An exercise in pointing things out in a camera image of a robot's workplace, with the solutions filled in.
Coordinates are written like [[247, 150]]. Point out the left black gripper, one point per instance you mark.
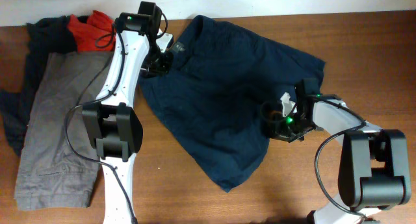
[[164, 65]]

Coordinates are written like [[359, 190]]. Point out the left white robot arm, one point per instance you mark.
[[113, 128]]

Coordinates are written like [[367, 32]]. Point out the black garment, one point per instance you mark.
[[48, 35]]

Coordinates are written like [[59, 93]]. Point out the grey folded shorts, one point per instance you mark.
[[50, 173]]

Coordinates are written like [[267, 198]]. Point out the navy blue shorts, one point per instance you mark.
[[210, 99]]

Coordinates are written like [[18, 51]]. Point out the red garment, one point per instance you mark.
[[92, 33]]

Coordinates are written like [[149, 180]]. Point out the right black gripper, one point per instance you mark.
[[279, 132]]

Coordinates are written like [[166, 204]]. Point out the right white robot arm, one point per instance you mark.
[[374, 169]]

